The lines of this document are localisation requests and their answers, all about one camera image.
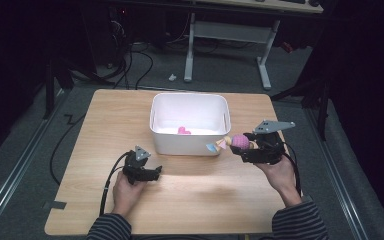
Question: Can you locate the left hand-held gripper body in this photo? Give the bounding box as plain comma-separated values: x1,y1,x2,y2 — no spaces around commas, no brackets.
122,145,152,186

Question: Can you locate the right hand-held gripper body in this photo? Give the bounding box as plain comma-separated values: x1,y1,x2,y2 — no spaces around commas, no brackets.
252,119,296,166

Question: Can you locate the pink ball rope toy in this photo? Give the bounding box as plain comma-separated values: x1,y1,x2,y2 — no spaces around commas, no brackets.
205,133,260,155

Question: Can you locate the white plastic bin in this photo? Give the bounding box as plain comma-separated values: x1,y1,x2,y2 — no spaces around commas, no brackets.
148,92,232,157

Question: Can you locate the person's left hand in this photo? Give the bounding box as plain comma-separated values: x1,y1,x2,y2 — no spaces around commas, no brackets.
111,172,148,217

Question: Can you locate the person's right hand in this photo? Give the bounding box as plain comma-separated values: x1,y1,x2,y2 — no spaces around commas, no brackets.
254,154,301,206

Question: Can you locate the black metal stand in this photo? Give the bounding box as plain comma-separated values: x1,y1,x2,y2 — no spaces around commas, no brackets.
269,75,332,142
42,59,75,121

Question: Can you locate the grey tape strip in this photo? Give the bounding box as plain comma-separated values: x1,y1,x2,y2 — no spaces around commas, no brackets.
43,200,68,211

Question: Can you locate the white-legged wooden desk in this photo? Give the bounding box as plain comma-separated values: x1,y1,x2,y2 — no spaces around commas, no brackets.
182,0,325,91

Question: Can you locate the black computer tower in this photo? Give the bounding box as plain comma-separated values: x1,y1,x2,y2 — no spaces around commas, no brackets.
89,5,132,68

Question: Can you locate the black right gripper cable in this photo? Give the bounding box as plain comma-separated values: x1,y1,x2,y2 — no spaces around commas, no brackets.
281,141,303,198

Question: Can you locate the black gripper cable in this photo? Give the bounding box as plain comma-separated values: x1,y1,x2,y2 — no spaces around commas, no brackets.
98,150,135,217
281,141,303,198

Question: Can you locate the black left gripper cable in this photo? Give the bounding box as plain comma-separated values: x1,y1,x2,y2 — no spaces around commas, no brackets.
98,150,135,217

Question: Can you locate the metal floor rail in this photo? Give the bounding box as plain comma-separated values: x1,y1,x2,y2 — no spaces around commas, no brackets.
304,109,370,240
0,89,68,232

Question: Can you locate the thin black floor cable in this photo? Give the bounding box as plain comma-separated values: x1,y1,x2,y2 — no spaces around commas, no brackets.
49,113,88,186

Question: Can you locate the black floor cable bundle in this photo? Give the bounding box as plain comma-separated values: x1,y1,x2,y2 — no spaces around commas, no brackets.
106,19,155,91

